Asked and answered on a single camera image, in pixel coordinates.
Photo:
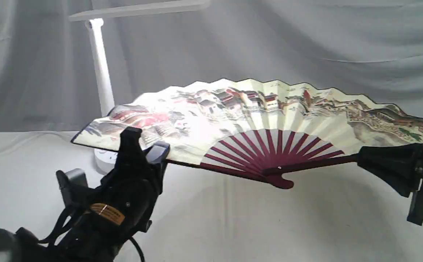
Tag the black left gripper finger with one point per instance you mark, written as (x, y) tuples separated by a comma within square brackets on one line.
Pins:
[(131, 160), (156, 155)]

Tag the white desk lamp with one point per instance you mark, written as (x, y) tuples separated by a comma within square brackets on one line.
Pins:
[(94, 20)]

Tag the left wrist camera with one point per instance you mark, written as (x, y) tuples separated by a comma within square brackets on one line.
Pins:
[(73, 186)]

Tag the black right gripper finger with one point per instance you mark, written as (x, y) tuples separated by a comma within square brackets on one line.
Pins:
[(400, 177), (393, 156)]

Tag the grey fabric backdrop curtain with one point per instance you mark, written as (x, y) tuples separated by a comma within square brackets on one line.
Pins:
[(47, 77)]

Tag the painted folding paper fan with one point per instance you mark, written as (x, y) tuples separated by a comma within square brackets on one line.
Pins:
[(256, 130)]

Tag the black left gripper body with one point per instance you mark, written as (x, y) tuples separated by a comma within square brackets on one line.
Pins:
[(112, 213)]

